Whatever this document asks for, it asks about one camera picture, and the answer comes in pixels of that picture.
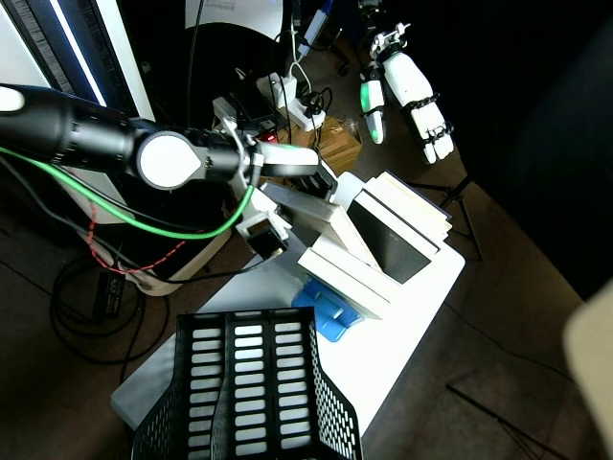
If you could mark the white column with light strip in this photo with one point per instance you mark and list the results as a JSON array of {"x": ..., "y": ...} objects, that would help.
[{"x": 124, "y": 48}]

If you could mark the white paper sheet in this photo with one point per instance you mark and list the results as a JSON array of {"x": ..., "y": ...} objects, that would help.
[{"x": 239, "y": 14}]

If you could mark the dark cover bright paged book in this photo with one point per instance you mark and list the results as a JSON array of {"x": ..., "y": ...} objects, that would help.
[{"x": 415, "y": 199}]

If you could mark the white plug charger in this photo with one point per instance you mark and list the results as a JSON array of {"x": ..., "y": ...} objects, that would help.
[{"x": 287, "y": 88}]

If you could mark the blue grey adapter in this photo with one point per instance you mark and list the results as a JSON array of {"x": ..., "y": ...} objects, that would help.
[{"x": 316, "y": 26}]

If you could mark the blue bookend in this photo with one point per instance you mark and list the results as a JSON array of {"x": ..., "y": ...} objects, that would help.
[{"x": 325, "y": 321}]

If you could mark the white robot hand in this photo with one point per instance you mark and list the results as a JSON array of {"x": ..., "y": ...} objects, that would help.
[
  {"x": 407, "y": 81},
  {"x": 287, "y": 160}
]

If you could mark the black tripod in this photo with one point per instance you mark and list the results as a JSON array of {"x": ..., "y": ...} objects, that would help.
[{"x": 456, "y": 195}]

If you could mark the thick cream paged book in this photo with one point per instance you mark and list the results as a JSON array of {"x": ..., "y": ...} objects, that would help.
[{"x": 411, "y": 205}]

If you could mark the white power strip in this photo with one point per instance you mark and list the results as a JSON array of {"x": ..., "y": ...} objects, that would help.
[{"x": 299, "y": 112}]

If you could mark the white rounded base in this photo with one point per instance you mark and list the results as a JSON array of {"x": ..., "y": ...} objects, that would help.
[{"x": 201, "y": 259}]

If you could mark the black mesh file tray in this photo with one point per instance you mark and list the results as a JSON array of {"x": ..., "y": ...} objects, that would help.
[{"x": 249, "y": 393}]

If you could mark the black cover book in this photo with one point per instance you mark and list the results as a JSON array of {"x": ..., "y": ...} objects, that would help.
[{"x": 392, "y": 239}]

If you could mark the beige blurred object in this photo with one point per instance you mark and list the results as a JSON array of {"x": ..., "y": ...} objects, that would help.
[{"x": 594, "y": 383}]

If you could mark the black power brick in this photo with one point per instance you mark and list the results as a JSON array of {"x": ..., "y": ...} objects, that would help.
[{"x": 109, "y": 294}]

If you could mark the small plain cardboard box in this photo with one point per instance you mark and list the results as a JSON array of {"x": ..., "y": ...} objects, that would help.
[{"x": 340, "y": 148}]

